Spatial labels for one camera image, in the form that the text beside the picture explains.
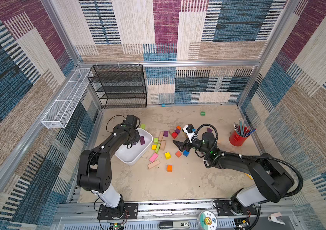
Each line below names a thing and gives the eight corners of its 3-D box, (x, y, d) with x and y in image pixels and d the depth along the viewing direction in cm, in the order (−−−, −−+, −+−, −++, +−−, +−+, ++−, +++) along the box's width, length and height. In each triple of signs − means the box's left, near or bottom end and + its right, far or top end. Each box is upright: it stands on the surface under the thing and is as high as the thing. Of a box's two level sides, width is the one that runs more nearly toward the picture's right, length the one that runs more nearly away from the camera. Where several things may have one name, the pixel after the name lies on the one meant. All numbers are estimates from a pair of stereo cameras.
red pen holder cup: (231, 146, 98) (237, 137, 89) (227, 135, 104) (233, 125, 95) (244, 146, 98) (252, 137, 89) (240, 135, 104) (247, 125, 95)
